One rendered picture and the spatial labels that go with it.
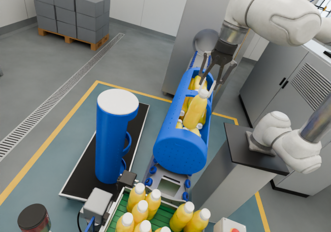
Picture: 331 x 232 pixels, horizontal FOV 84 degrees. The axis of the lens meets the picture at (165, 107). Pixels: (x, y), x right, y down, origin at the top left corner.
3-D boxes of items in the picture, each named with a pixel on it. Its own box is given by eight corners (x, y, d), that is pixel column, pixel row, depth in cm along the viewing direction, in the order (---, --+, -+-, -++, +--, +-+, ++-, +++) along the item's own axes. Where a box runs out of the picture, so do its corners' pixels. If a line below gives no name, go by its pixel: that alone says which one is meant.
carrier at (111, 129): (98, 188, 166) (129, 178, 180) (102, 118, 112) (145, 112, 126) (92, 162, 183) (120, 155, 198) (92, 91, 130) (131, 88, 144)
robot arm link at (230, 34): (223, 17, 67) (216, 34, 70) (223, 22, 59) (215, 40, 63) (247, 26, 66) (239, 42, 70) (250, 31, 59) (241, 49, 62)
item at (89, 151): (148, 112, 285) (149, 104, 276) (117, 215, 167) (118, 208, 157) (115, 103, 282) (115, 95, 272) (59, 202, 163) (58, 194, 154)
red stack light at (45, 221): (54, 215, 54) (52, 209, 52) (36, 239, 49) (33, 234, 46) (34, 206, 54) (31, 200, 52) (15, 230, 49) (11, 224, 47)
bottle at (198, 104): (198, 128, 91) (214, 98, 80) (186, 130, 88) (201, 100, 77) (190, 118, 96) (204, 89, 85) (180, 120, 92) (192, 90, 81)
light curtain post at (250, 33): (198, 136, 272) (264, 13, 169) (198, 138, 268) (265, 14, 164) (194, 134, 273) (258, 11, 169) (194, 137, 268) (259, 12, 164)
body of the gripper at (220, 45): (239, 41, 69) (227, 64, 74) (217, 34, 69) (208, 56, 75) (241, 47, 63) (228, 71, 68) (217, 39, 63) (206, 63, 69)
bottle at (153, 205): (139, 207, 91) (145, 188, 79) (152, 204, 93) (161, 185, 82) (141, 222, 86) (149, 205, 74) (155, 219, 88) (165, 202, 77)
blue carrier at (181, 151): (207, 99, 173) (218, 72, 155) (196, 181, 103) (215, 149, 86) (178, 90, 175) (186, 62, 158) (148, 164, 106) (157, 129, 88)
